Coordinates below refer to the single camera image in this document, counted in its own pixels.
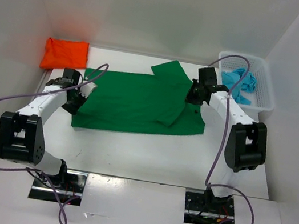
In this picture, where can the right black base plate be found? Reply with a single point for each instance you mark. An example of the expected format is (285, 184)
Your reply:
(200, 209)

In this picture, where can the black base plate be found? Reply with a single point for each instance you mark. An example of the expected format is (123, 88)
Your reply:
(69, 187)
(200, 209)

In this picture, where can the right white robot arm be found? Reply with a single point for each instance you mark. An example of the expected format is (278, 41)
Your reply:
(243, 146)

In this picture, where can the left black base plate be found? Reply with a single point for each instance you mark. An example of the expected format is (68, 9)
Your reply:
(69, 187)

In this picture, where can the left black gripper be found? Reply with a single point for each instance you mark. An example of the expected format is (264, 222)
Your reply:
(73, 109)

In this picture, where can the white plastic basket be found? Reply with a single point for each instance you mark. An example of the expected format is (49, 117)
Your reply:
(262, 98)

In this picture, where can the green t-shirt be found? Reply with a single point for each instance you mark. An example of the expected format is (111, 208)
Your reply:
(141, 103)

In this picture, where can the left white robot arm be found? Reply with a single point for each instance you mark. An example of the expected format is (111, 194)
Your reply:
(21, 133)

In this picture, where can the light blue t-shirt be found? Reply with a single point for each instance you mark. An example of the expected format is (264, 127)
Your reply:
(246, 82)

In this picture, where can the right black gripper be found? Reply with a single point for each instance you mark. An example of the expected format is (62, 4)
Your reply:
(189, 97)

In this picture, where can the orange t-shirt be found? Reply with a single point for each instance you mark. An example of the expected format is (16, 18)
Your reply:
(64, 54)

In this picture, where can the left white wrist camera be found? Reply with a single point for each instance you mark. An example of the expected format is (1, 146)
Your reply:
(86, 88)

